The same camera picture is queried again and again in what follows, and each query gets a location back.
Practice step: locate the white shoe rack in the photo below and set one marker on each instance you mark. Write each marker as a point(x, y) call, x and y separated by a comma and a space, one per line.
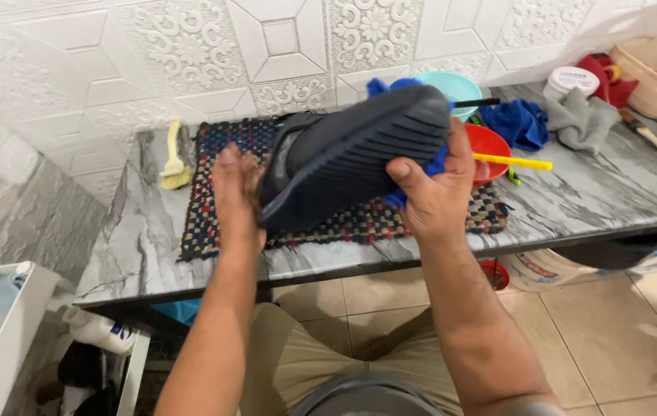
point(10, 341)

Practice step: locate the blue cleaning cloth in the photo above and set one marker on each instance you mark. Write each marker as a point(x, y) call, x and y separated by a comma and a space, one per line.
point(435, 164)

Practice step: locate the red plastic bowl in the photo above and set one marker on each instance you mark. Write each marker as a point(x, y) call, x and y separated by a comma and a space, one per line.
point(487, 147)

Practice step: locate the person's right hand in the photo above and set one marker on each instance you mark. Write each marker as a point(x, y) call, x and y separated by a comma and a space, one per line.
point(438, 199)

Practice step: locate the dark navy shoe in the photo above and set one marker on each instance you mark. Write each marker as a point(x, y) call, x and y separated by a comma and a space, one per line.
point(345, 150)

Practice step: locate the person's left fingers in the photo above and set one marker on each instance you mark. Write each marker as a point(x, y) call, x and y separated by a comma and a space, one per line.
point(239, 164)

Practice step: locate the grey cloth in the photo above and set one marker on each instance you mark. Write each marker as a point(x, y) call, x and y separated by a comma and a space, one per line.
point(580, 121)

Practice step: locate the person's left hand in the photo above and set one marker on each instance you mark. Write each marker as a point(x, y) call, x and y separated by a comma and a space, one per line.
point(237, 196)

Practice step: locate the grey shirt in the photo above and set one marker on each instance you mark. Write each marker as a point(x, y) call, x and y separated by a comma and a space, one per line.
point(366, 398)

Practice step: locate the teal plastic bowl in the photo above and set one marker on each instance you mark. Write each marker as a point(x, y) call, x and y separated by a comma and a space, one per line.
point(455, 86)

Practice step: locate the blue plastic stool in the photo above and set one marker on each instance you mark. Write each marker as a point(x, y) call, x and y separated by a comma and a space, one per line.
point(181, 311)

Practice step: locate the white plastic bucket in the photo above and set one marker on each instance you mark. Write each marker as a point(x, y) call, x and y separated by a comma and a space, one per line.
point(536, 271)

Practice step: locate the red bag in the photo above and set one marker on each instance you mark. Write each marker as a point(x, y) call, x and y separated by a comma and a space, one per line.
point(597, 72)

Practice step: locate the crumpled blue cloth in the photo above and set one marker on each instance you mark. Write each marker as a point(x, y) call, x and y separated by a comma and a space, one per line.
point(516, 124)

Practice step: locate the beige plastic basket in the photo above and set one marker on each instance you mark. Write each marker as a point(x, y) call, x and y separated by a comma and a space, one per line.
point(646, 86)

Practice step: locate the yellow scrubbing brush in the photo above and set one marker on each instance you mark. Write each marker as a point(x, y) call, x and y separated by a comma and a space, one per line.
point(174, 170)

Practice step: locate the multicoloured woven mat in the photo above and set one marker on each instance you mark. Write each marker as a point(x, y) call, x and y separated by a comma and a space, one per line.
point(218, 231)

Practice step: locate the white lidded jar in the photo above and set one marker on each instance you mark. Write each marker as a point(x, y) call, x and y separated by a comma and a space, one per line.
point(570, 81)

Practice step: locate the yellow toothbrush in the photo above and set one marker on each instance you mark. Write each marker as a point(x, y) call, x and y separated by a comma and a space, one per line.
point(516, 162)

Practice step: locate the khaki shorts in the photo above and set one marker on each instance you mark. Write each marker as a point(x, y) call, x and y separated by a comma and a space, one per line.
point(305, 358)

